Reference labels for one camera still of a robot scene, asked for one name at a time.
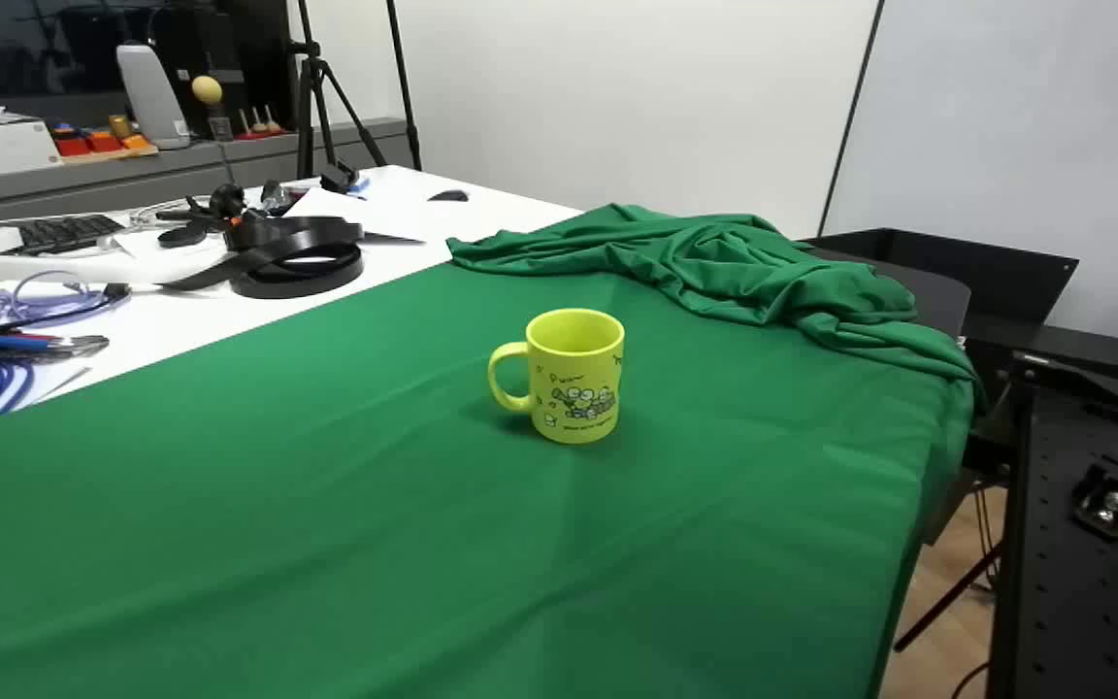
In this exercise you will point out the grey sideboard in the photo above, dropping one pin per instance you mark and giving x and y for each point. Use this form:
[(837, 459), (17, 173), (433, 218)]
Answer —
[(132, 180)]

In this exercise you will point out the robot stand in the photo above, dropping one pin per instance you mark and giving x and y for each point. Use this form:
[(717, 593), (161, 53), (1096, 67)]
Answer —
[(1083, 544)]

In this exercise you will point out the black spring clamp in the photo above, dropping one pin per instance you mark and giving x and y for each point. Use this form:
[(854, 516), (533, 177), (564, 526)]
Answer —
[(205, 216)]

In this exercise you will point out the black computer mouse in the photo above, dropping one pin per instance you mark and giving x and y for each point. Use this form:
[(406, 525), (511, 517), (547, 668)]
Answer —
[(448, 196)]

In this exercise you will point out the yellow ball on stick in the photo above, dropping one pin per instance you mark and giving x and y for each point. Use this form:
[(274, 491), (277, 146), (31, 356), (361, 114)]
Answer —
[(208, 93)]

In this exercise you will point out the green cloth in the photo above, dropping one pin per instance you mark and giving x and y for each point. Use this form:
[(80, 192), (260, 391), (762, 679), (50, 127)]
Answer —
[(423, 505)]

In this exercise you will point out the wooden pegs on red base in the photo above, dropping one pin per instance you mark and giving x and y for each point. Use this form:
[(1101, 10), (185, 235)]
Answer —
[(258, 124)]

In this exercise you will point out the yellow printed mug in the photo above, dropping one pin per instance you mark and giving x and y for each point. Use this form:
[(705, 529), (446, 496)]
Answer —
[(574, 383)]

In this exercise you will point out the sheet of white paper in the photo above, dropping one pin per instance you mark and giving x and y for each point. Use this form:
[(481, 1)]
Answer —
[(350, 216)]

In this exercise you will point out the row of orange blocks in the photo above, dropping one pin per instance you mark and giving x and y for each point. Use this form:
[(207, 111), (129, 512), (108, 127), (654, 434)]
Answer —
[(98, 142)]

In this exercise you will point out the white rounded appliance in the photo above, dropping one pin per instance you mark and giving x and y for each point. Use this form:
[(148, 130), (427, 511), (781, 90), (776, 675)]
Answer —
[(151, 95)]

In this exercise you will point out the black keyboard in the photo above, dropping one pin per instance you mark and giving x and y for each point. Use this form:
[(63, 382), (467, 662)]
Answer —
[(59, 233)]

